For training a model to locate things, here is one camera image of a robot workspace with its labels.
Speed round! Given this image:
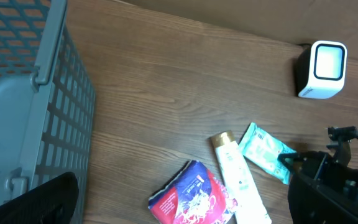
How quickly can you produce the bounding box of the white barcode scanner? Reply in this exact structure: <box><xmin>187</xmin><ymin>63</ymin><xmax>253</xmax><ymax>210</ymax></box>
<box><xmin>295</xmin><ymin>40</ymin><xmax>347</xmax><ymax>100</ymax></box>

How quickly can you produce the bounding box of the teal wet wipes pack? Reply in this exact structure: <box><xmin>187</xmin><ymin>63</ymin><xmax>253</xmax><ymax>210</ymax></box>
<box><xmin>239</xmin><ymin>123</ymin><xmax>296</xmax><ymax>185</ymax></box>

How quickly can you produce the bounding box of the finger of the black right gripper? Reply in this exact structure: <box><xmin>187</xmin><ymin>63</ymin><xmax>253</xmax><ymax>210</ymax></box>
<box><xmin>277</xmin><ymin>152</ymin><xmax>300</xmax><ymax>170</ymax></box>

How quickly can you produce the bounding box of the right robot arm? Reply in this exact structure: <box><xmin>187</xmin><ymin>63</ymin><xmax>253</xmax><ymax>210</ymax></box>
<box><xmin>278</xmin><ymin>133</ymin><xmax>358</xmax><ymax>190</ymax></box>

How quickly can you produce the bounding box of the grey plastic basket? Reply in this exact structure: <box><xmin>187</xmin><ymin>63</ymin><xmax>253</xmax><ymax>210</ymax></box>
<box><xmin>0</xmin><ymin>0</ymin><xmax>96</xmax><ymax>223</ymax></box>

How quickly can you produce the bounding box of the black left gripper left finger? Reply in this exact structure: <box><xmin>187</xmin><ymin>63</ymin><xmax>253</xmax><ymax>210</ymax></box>
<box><xmin>0</xmin><ymin>172</ymin><xmax>79</xmax><ymax>224</ymax></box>

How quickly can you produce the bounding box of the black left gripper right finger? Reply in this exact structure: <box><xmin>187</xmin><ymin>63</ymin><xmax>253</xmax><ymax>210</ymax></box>
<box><xmin>288</xmin><ymin>174</ymin><xmax>358</xmax><ymax>223</ymax></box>

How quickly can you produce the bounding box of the purple Carefree pad pack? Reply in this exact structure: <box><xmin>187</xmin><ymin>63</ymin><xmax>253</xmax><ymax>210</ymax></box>
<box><xmin>148</xmin><ymin>161</ymin><xmax>238</xmax><ymax>224</ymax></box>

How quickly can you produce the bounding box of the white tube gold cap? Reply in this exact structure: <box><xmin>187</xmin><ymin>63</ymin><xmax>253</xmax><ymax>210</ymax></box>
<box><xmin>210</xmin><ymin>131</ymin><xmax>272</xmax><ymax>224</ymax></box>

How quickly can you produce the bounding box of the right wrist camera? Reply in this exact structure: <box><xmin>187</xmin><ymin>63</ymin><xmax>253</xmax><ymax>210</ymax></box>
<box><xmin>326</xmin><ymin>126</ymin><xmax>358</xmax><ymax>167</ymax></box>

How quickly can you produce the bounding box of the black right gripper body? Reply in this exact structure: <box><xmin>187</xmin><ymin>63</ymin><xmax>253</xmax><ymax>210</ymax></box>
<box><xmin>293</xmin><ymin>151</ymin><xmax>358</xmax><ymax>190</ymax></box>

